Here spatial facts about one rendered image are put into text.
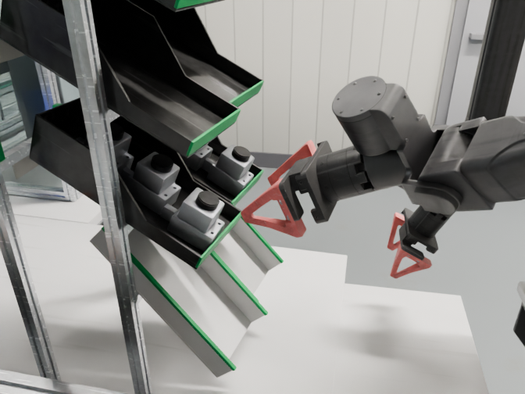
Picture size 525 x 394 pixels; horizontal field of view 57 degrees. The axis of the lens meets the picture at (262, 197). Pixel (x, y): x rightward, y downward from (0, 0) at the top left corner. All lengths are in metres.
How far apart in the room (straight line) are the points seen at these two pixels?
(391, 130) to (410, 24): 2.96
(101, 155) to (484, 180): 0.41
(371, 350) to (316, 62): 2.67
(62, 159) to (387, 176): 0.42
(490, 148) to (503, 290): 2.33
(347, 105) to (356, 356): 0.62
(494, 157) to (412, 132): 0.09
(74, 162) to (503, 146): 0.50
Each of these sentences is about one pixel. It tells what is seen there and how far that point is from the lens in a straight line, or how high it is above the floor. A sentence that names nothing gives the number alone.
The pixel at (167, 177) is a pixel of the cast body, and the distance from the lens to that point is 0.66.
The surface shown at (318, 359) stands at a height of 0.86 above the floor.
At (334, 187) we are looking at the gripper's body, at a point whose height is 1.33.
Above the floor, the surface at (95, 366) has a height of 0.86.
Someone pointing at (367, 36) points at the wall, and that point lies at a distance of 3.42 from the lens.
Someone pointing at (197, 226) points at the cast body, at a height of 1.24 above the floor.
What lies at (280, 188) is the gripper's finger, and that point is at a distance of 0.51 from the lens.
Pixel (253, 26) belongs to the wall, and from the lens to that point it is 3.47.
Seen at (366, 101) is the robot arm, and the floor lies 1.44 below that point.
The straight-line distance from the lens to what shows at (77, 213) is 1.51.
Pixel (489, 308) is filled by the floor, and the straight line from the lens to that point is 2.62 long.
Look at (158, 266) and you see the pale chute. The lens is 0.78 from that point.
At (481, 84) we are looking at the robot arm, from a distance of 0.86.
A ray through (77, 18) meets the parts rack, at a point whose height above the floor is 1.50.
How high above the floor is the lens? 1.57
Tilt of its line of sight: 28 degrees down
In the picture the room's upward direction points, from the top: straight up
